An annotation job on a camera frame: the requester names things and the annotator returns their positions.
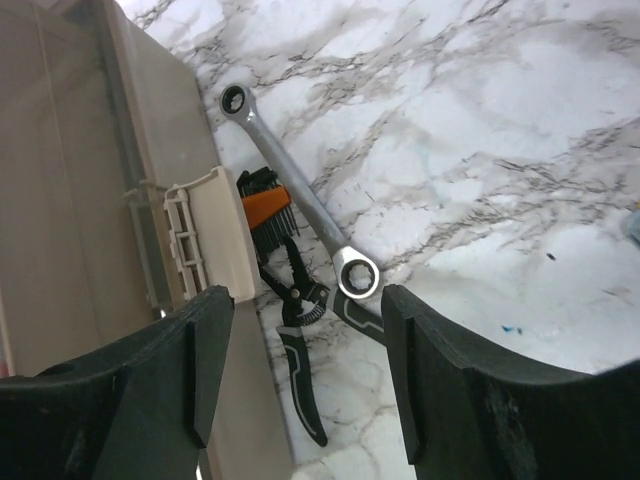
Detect hex key set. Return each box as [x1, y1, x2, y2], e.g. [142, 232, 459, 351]
[236, 167, 299, 263]

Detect beige plastic tool box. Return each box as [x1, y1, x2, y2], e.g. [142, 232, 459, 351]
[1, 1, 294, 479]

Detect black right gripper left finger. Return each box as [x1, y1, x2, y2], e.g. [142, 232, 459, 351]
[1, 286, 234, 479]

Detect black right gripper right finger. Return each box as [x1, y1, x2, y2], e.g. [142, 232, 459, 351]
[381, 285, 639, 479]

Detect black pruning shears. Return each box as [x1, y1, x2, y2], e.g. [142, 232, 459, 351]
[259, 234, 389, 449]

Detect silver ratchet wrench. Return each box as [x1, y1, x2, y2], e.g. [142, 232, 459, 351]
[219, 84, 380, 300]

